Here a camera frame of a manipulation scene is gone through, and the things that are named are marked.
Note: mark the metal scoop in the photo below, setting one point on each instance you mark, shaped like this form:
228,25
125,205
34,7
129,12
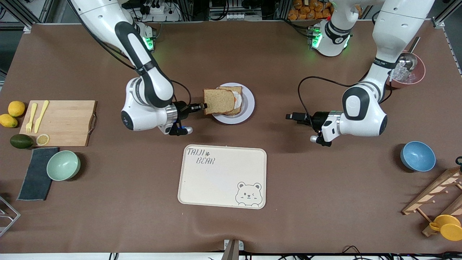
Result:
409,61

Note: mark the clear ice cubes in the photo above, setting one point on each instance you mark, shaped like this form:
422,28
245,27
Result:
401,75

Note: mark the yellow plastic fork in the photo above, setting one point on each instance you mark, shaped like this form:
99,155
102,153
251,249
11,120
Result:
31,121

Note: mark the blue bowl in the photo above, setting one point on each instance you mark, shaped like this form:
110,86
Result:
418,157

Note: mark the wooden peg rack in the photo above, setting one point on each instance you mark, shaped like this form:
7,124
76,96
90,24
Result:
429,195

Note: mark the lavender round plate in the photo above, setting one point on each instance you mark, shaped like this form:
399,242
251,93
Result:
249,108

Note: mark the orange snack packets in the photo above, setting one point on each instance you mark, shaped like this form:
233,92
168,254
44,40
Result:
306,11

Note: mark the brown bread slice under egg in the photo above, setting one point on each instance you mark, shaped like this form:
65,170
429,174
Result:
236,89

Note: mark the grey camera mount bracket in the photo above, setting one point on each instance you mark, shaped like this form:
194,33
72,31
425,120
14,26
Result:
232,249

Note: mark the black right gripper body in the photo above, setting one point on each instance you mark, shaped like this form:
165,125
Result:
183,109

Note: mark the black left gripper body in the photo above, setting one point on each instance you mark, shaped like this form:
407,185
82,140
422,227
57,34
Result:
318,118

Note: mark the white power strip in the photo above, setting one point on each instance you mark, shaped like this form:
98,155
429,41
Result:
158,9

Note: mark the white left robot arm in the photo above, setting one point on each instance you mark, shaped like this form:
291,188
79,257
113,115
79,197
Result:
364,112

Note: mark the mint green bowl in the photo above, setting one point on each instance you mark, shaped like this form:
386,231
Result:
63,165

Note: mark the dark grey cloth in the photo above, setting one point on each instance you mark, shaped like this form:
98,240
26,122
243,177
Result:
36,180

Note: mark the cream bear print tray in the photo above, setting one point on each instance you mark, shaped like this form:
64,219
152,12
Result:
216,184

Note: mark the wooden cutting board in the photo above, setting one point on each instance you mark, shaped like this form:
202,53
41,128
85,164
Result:
61,122

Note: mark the halved lemon slice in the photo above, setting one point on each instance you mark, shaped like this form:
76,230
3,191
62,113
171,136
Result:
43,139

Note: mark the pink bowl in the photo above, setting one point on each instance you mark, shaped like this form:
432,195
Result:
418,77

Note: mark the green avocado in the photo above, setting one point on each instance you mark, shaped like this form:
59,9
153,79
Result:
21,141

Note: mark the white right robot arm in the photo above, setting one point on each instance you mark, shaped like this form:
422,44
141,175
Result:
151,90

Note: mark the yellow cup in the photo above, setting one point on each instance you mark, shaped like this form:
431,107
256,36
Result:
449,227

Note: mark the yellow plastic knife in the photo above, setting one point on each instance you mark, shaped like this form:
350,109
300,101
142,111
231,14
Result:
40,117

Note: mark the fried egg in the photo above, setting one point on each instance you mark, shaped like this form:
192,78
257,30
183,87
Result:
237,99

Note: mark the plain brown bread slice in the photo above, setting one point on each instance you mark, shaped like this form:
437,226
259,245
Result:
218,101

